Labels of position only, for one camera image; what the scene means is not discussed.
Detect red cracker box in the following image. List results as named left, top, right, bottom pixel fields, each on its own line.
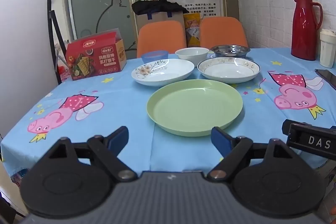
left=66, top=29, right=127, bottom=80

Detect red thermos jug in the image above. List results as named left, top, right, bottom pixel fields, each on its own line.
left=291, top=0, right=323, bottom=61

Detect white floral plate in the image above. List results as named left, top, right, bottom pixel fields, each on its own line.
left=131, top=58, right=195, bottom=87

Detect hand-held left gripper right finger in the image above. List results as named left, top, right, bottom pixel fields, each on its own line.
left=207, top=126, right=300, bottom=183

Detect black easel stand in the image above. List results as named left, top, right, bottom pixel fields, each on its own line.
left=49, top=10, right=70, bottom=83

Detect orange chair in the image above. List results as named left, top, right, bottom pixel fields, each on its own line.
left=199, top=17, right=248, bottom=48
left=137, top=21, right=187, bottom=58

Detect blue plastic bowl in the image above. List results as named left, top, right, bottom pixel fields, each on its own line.
left=141, top=50, right=168, bottom=64

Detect black smartphone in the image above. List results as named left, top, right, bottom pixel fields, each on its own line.
left=315, top=69, right=336, bottom=89

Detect white tumbler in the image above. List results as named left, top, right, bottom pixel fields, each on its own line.
left=319, top=29, right=336, bottom=68

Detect black cloth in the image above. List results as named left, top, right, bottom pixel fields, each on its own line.
left=132, top=0, right=185, bottom=15

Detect brown paper bag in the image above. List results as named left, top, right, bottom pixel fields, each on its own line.
left=135, top=10, right=185, bottom=43

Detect white gold-rimmed plate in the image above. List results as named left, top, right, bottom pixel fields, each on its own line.
left=197, top=57, right=261, bottom=84

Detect light green plate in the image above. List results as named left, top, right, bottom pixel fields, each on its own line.
left=146, top=79, right=243, bottom=137

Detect stainless steel bowl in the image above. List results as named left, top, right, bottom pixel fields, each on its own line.
left=210, top=45, right=251, bottom=59

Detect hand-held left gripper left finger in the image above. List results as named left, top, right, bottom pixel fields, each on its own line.
left=42, top=126, right=138, bottom=183

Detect white board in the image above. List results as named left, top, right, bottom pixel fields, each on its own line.
left=0, top=0, right=57, bottom=136

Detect blue cartoon-print tablecloth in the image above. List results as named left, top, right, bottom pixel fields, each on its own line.
left=0, top=47, right=336, bottom=178

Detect yellow packet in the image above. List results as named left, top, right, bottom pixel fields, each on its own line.
left=184, top=14, right=204, bottom=48

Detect white ceramic bowl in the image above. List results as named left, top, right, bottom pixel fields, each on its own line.
left=175, top=47, right=210, bottom=66

